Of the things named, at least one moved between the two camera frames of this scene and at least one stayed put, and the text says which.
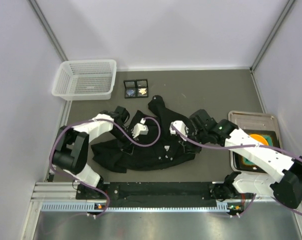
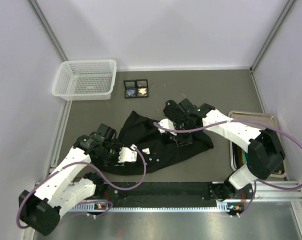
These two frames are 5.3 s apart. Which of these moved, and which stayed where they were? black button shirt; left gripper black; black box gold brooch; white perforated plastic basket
Moved: left gripper black; black button shirt
Stayed: black box gold brooch; white perforated plastic basket
